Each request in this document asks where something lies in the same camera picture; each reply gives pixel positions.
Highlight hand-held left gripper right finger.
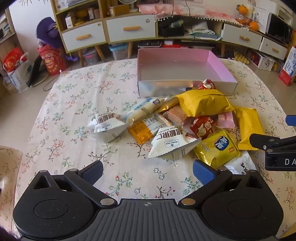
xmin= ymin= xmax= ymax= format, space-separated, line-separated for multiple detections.
xmin=178 ymin=159 xmax=264 ymax=208

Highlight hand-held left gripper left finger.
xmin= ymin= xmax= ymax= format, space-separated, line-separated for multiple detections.
xmin=32 ymin=160 xmax=117 ymax=208

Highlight yellow snack bag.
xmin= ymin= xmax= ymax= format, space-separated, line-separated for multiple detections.
xmin=234 ymin=108 xmax=265 ymax=151
xmin=174 ymin=89 xmax=236 ymax=118

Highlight yellow blue snack packet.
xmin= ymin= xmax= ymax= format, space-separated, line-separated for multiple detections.
xmin=194 ymin=129 xmax=240 ymax=169

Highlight white snack packet black print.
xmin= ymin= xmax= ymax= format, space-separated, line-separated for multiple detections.
xmin=224 ymin=152 xmax=258 ymax=175

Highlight pink snack packet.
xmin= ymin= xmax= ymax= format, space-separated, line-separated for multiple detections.
xmin=217 ymin=112 xmax=237 ymax=129

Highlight white nut packet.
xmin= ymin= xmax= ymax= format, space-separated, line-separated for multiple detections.
xmin=148 ymin=126 xmax=202 ymax=160
xmin=87 ymin=113 xmax=128 ymax=142

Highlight red snack packet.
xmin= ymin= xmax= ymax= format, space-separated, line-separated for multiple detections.
xmin=189 ymin=116 xmax=217 ymax=140

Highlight clear wafer packet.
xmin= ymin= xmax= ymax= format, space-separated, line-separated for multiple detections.
xmin=162 ymin=105 xmax=193 ymax=131

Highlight orange white snack packet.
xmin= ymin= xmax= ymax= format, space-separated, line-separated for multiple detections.
xmin=127 ymin=116 xmax=172 ymax=145

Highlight long white snack packet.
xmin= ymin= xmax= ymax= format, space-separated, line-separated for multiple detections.
xmin=122 ymin=97 xmax=180 ymax=126

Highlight pink cardboard box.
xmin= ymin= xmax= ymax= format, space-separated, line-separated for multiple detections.
xmin=137 ymin=48 xmax=238 ymax=98

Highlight blue white red carton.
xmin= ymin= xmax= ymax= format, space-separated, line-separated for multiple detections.
xmin=278 ymin=46 xmax=296 ymax=87

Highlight white box red print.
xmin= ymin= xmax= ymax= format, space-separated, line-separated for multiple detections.
xmin=246 ymin=48 xmax=277 ymax=70

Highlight yellow egg carton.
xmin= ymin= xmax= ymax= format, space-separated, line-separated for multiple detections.
xmin=233 ymin=51 xmax=252 ymax=65

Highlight floral cloth seat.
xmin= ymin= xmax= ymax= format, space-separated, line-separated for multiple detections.
xmin=0 ymin=146 xmax=23 ymax=209

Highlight black microwave oven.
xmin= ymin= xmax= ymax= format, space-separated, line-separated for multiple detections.
xmin=265 ymin=13 xmax=293 ymax=45

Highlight white card blue drawing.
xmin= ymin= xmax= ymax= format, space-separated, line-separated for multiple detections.
xmin=251 ymin=6 xmax=270 ymax=34

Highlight clear jar of oranges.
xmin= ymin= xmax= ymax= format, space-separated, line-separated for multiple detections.
xmin=235 ymin=14 xmax=250 ymax=25

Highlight white printer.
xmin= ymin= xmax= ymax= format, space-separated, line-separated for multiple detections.
xmin=255 ymin=0 xmax=295 ymax=19

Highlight clear plastic storage box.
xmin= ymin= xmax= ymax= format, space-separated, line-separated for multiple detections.
xmin=83 ymin=47 xmax=100 ymax=66

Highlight black flat stand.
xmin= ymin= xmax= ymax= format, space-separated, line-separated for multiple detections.
xmin=26 ymin=55 xmax=49 ymax=88

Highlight red printed bag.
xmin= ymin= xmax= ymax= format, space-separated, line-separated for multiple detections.
xmin=37 ymin=44 xmax=69 ymax=76

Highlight white paper bag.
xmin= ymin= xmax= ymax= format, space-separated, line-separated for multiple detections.
xmin=6 ymin=53 xmax=33 ymax=93

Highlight clear storage box blue lid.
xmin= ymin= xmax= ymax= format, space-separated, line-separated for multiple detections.
xmin=108 ymin=43 xmax=129 ymax=61

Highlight pile of papers and cloth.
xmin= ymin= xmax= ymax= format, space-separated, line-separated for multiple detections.
xmin=184 ymin=20 xmax=222 ymax=42

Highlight wooden cabinet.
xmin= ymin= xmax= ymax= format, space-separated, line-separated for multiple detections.
xmin=50 ymin=0 xmax=289 ymax=62

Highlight red gift bag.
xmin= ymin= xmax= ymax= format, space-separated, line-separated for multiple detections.
xmin=2 ymin=47 xmax=24 ymax=73

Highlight pink tasselled cloth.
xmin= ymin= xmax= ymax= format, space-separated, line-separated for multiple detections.
xmin=137 ymin=2 xmax=250 ymax=25

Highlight black storage case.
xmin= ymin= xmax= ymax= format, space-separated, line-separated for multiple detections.
xmin=158 ymin=16 xmax=186 ymax=37

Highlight purple hat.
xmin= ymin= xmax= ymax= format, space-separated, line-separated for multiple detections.
xmin=36 ymin=17 xmax=63 ymax=49

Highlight small brown boxes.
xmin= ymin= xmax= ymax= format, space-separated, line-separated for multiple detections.
xmin=87 ymin=7 xmax=101 ymax=20

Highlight brown cardboard box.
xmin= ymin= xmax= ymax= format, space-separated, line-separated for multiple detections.
xmin=109 ymin=4 xmax=130 ymax=16

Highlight wooden bookshelf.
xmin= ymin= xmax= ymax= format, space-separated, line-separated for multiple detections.
xmin=0 ymin=7 xmax=23 ymax=70

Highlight stack of papers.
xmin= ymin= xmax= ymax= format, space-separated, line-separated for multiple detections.
xmin=67 ymin=0 xmax=96 ymax=6

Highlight white drawer wooden handle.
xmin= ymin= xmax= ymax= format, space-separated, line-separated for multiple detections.
xmin=61 ymin=21 xmax=107 ymax=53
xmin=259 ymin=37 xmax=288 ymax=61
xmin=221 ymin=23 xmax=263 ymax=50
xmin=106 ymin=14 xmax=157 ymax=43

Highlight thin black floor cable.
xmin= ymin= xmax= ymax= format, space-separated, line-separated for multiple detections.
xmin=43 ymin=77 xmax=53 ymax=92

